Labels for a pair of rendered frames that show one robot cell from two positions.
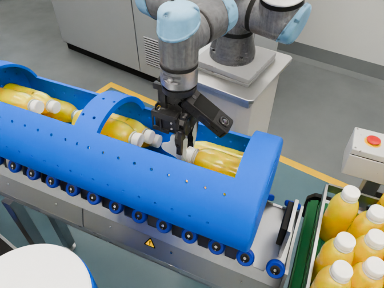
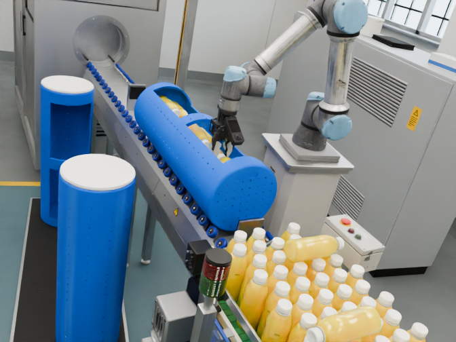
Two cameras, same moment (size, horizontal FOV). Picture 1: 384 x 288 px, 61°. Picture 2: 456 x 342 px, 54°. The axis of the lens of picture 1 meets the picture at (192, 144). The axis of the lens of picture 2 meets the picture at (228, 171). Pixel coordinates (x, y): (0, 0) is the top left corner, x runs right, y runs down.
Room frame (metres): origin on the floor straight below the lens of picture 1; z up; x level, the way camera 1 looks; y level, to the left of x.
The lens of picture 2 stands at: (-0.73, -0.88, 1.88)
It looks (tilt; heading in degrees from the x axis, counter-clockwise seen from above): 26 degrees down; 33
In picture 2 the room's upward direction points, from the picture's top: 12 degrees clockwise
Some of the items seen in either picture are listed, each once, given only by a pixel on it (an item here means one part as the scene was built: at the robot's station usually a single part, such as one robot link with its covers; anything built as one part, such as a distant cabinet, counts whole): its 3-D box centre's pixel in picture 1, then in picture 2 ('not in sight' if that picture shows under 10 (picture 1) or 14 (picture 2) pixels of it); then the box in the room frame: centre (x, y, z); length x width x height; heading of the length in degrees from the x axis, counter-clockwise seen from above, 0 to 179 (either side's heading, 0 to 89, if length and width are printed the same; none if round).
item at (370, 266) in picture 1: (375, 267); (259, 245); (0.31, -0.37, 1.08); 0.04 x 0.04 x 0.02
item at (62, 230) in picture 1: (54, 215); (150, 222); (0.94, 0.69, 0.31); 0.06 x 0.06 x 0.63; 66
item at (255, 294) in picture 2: not in sight; (253, 301); (0.19, -0.45, 0.99); 0.07 x 0.07 x 0.18
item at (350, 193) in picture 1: (351, 193); (294, 227); (0.49, -0.39, 1.08); 0.04 x 0.04 x 0.02
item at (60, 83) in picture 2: not in sight; (68, 84); (0.72, 1.24, 1.03); 0.28 x 0.28 x 0.01
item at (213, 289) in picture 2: not in sight; (213, 280); (-0.03, -0.44, 1.18); 0.06 x 0.06 x 0.05
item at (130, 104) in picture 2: not in sight; (136, 98); (0.99, 0.98, 1.00); 0.10 x 0.04 x 0.15; 156
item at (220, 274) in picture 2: not in sight; (216, 265); (-0.03, -0.44, 1.23); 0.06 x 0.06 x 0.04
